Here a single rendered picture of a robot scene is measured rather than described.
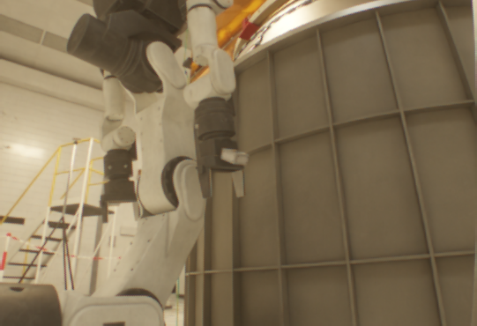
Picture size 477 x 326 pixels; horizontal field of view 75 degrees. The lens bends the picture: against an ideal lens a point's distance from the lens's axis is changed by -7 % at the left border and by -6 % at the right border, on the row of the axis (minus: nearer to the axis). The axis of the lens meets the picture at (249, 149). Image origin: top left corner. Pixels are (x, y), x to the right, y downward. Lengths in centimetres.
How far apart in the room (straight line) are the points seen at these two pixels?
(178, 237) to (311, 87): 61
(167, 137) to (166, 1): 40
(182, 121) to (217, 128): 23
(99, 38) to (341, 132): 69
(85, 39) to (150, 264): 55
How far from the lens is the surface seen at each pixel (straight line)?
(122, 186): 106
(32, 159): 865
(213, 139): 71
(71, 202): 563
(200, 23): 85
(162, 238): 82
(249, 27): 189
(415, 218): 90
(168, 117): 90
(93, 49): 90
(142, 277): 78
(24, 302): 68
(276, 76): 118
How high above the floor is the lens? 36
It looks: 22 degrees up
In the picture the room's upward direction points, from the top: 2 degrees counter-clockwise
